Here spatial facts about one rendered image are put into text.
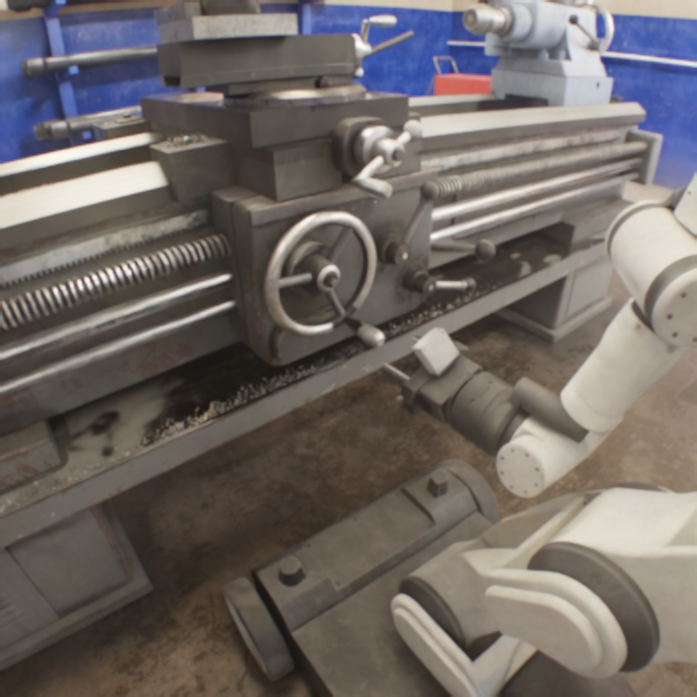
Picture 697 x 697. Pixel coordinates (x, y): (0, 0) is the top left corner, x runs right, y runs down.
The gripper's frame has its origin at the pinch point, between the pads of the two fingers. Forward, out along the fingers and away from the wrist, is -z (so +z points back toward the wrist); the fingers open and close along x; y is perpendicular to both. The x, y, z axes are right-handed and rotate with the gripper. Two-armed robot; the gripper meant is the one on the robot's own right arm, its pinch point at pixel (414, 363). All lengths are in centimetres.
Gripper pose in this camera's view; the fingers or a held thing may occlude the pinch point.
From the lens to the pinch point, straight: 72.2
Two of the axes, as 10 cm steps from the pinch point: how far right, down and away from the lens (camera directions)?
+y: 3.0, 6.4, 7.0
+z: 6.1, 4.3, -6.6
